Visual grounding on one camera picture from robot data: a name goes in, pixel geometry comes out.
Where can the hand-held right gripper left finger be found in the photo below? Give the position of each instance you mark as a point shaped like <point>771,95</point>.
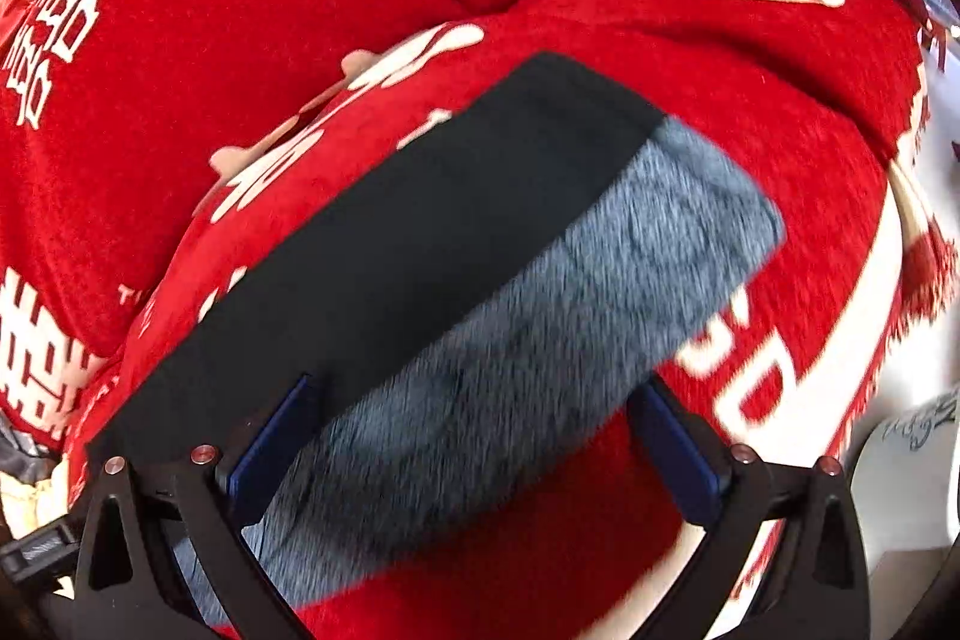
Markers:
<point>274,445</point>

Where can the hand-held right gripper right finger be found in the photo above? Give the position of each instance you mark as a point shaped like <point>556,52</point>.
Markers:
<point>679,452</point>

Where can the black pants with grey lining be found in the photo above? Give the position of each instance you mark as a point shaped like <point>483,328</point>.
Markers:
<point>420,235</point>

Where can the cream cloth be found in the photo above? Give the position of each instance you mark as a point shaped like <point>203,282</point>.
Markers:
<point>34,501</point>

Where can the grey cloth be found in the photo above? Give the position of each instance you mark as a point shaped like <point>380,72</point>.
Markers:
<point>19,452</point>

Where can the white printed round object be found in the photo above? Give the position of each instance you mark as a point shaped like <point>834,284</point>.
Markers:
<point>907,482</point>

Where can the red printed sofa seat cover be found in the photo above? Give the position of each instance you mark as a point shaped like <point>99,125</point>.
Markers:
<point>787,123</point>

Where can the red printed sofa back cover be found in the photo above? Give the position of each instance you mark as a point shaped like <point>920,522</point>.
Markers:
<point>187,85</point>

